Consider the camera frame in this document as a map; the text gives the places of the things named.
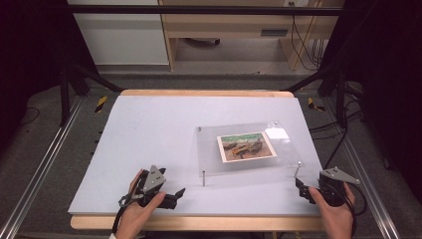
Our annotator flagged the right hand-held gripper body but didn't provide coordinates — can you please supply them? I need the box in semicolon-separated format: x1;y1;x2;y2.
317;166;361;208

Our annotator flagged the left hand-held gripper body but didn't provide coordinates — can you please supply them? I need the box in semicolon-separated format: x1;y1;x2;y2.
118;164;167;208

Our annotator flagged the clear acrylic photo frame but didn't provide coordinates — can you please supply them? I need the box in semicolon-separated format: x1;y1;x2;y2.
195;120;305;188

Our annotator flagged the painting print card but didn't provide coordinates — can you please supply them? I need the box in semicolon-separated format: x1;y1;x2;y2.
216;131;278;164

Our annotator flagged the person's right hand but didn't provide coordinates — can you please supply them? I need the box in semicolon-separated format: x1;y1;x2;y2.
308;181;356;239

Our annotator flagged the person's left hand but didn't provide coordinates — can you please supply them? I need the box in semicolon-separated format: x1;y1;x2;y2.
114;168;166;239

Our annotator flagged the white foam board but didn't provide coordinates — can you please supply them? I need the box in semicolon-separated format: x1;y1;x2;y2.
67;95;325;217

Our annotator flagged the light wooden table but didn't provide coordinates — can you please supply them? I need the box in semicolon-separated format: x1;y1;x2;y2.
70;89;325;232

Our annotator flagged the yellow clamp right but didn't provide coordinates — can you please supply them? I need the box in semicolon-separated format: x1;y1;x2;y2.
307;97;326;113

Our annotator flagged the yellow black tape strip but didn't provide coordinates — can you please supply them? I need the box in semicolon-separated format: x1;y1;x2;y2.
95;96;108;114

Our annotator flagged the black metal stand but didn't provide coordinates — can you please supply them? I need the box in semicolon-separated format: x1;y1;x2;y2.
59;62;124;127
284;62;350;129

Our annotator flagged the dark curtain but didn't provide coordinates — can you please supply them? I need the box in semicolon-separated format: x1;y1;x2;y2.
0;0;98;151
318;0;422;202

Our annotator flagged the dark curved object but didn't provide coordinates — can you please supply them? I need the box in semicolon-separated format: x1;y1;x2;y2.
183;37;221;47

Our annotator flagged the white cabinet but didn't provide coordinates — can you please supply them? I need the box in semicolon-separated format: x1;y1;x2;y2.
67;0;170;67

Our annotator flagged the light wooden desk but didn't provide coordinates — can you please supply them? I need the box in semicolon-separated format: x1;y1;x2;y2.
158;0;343;73

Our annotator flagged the black horizontal bar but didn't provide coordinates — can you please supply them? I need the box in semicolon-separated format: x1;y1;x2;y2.
66;4;344;17

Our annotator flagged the right hand-held gripper cable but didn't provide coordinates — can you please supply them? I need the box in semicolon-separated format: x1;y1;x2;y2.
343;181;368;239

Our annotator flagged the hand-held gripper cable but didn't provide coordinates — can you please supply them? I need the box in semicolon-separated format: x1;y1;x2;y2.
343;181;368;239
111;194;134;235

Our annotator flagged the aluminium floor rail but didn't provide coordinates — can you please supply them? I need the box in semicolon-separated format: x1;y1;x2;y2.
322;97;402;239
0;95;85;239

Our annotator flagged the long black floor cable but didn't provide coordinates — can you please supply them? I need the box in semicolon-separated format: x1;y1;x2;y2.
309;109;365;171

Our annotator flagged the left hand-held gripper cable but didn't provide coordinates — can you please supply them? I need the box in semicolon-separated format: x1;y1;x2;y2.
111;194;134;235

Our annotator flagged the thin black floor cable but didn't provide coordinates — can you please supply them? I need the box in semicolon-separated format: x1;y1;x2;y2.
19;106;41;126

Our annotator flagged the black hanging cable bundle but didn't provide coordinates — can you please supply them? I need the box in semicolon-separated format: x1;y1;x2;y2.
311;38;325;68

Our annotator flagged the grey drawer handle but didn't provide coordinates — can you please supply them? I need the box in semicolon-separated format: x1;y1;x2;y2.
260;28;290;37

